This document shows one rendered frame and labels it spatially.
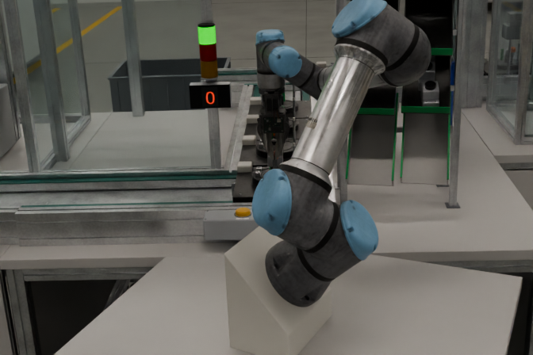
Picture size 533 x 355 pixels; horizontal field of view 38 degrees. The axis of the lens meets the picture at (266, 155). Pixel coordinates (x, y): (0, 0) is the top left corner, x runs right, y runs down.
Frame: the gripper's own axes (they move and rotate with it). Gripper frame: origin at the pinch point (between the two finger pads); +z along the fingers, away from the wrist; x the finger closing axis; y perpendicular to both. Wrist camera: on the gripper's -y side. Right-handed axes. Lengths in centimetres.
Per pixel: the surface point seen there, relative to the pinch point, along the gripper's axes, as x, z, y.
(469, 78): 79, 9, -113
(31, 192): -76, 16, -15
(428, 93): 42.1, -17.3, 2.8
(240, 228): -9.1, 14.0, 18.7
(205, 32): -18.9, -32.2, -15.5
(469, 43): 78, -6, -113
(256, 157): -6.5, 10.3, -26.9
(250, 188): -7.3, 10.4, -0.2
